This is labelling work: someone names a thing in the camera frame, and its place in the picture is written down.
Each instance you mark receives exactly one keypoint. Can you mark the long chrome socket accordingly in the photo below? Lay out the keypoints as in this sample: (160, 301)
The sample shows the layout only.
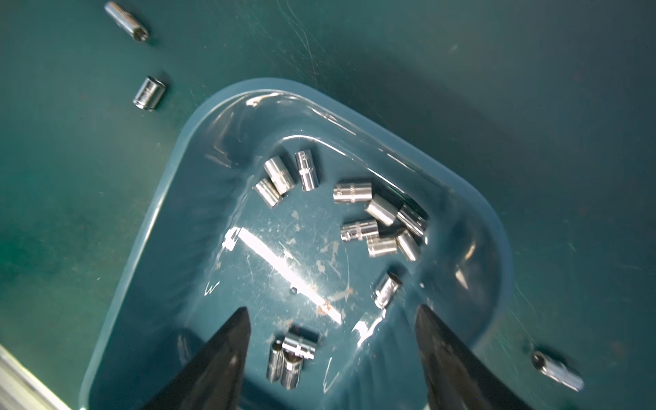
(127, 22)

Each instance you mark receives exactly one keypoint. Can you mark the chrome socket in box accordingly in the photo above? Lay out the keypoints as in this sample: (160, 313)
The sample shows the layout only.
(352, 193)
(268, 192)
(382, 210)
(275, 361)
(415, 223)
(386, 289)
(307, 170)
(359, 230)
(381, 246)
(407, 245)
(291, 371)
(279, 175)
(299, 346)

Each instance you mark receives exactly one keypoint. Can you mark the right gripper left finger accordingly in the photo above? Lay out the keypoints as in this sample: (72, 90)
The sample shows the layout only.
(213, 378)

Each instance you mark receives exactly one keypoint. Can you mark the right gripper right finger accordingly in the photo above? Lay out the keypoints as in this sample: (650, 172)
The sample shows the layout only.
(454, 376)

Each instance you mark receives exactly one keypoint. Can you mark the translucent blue storage box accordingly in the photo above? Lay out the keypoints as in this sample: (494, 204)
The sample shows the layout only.
(210, 245)

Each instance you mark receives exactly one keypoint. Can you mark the short chrome socket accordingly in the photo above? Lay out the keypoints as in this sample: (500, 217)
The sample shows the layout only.
(149, 94)

